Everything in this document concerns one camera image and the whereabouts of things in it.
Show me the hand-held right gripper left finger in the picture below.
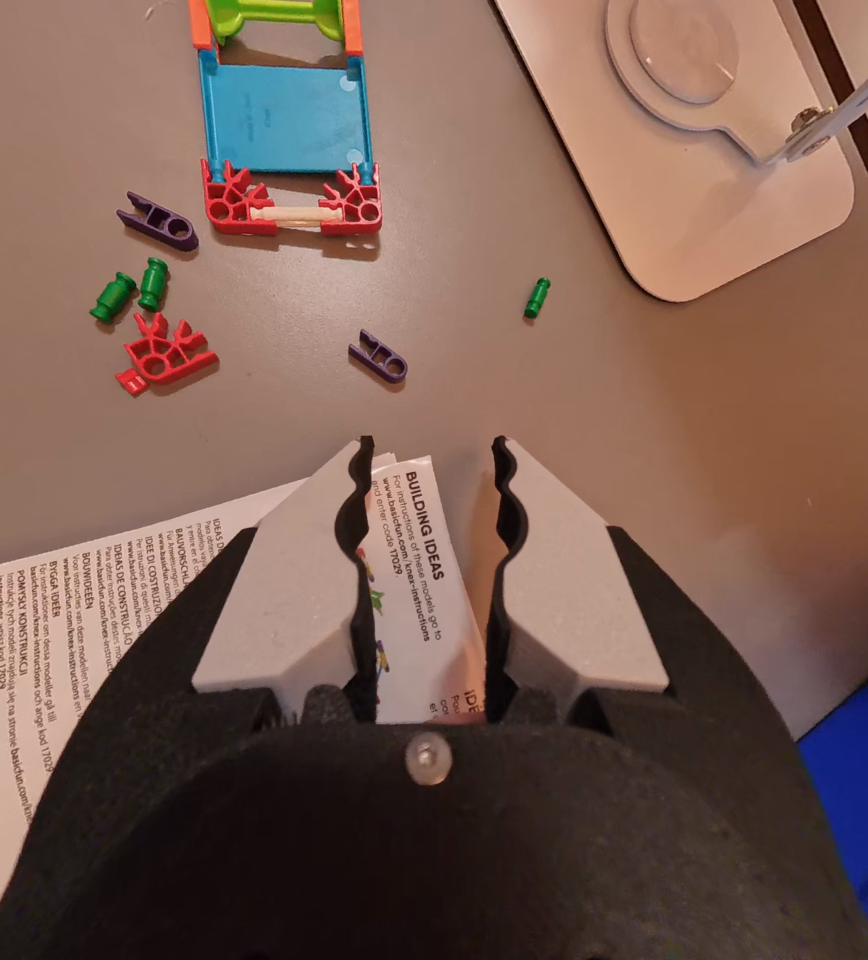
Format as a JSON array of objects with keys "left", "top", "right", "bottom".
[{"left": 192, "top": 437, "right": 377, "bottom": 725}]

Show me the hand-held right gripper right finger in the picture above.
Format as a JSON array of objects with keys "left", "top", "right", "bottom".
[{"left": 485, "top": 435, "right": 671, "bottom": 725}]

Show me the purple clip connector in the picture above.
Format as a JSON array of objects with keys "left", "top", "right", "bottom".
[
  {"left": 115, "top": 191, "right": 201, "bottom": 254},
  {"left": 347, "top": 328, "right": 409, "bottom": 386}
]

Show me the white printed paper booklet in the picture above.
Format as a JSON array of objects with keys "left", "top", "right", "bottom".
[{"left": 0, "top": 480, "right": 308, "bottom": 935}]

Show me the red fan connector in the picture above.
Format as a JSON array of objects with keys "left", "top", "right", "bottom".
[{"left": 122, "top": 311, "right": 220, "bottom": 387}]

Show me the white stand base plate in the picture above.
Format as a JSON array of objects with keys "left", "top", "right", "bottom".
[{"left": 494, "top": 0, "right": 868, "bottom": 303}]

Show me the colourful toy car frame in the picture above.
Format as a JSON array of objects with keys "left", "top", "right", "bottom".
[{"left": 188, "top": 0, "right": 384, "bottom": 240}]

